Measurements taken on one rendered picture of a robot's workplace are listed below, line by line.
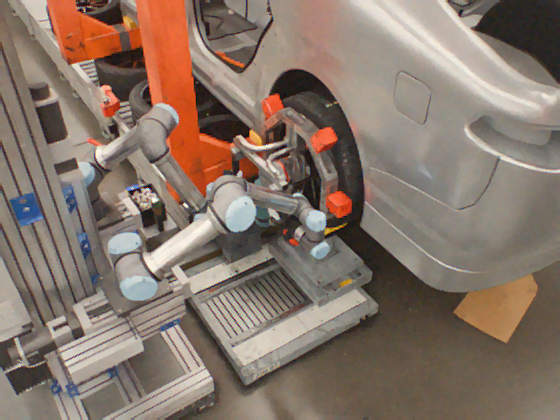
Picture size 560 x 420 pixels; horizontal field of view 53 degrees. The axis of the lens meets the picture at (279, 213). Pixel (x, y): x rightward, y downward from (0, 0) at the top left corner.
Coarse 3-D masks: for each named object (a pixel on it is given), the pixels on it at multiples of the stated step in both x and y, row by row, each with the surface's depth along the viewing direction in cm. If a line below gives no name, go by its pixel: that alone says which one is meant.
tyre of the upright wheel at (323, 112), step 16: (304, 96) 252; (320, 96) 250; (304, 112) 251; (320, 112) 242; (336, 112) 243; (320, 128) 244; (336, 128) 239; (336, 144) 238; (352, 144) 239; (336, 160) 242; (352, 160) 239; (352, 176) 240; (352, 192) 244; (352, 208) 251; (336, 224) 263
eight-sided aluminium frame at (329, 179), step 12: (288, 108) 254; (276, 120) 258; (288, 120) 248; (300, 120) 248; (264, 132) 273; (300, 132) 243; (312, 132) 240; (264, 144) 278; (264, 156) 283; (312, 156) 242; (324, 156) 241; (324, 168) 239; (324, 180) 240; (336, 180) 242; (324, 192) 244; (324, 204) 248
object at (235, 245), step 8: (256, 224) 310; (232, 232) 298; (240, 232) 301; (248, 232) 309; (256, 232) 312; (216, 240) 312; (224, 240) 302; (232, 240) 301; (240, 240) 305; (248, 240) 335; (256, 240) 331; (224, 248) 308; (232, 248) 305; (240, 248) 309; (248, 248) 333; (256, 248) 333; (224, 256) 328; (232, 256) 327; (240, 256) 327
